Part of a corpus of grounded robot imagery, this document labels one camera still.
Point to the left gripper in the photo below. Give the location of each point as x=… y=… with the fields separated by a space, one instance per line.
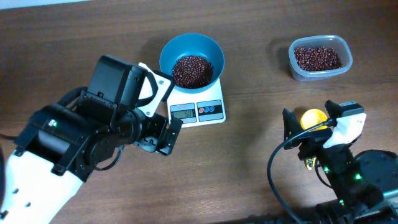
x=166 y=153

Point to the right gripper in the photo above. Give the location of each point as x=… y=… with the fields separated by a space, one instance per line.
x=311 y=140

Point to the yellow measuring scoop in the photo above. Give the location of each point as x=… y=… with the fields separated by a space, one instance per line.
x=311 y=118

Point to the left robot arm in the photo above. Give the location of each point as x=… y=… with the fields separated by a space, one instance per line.
x=63 y=143

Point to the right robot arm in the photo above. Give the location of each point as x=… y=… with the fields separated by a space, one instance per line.
x=365 y=184

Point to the white digital kitchen scale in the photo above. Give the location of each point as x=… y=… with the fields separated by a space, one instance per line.
x=197 y=109

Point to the red beans in bowl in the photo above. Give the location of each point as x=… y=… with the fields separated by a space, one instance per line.
x=192 y=72

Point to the teal plastic bowl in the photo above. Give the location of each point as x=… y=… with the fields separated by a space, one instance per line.
x=192 y=44

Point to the clear plastic container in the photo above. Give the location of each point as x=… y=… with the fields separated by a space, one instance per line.
x=332 y=41

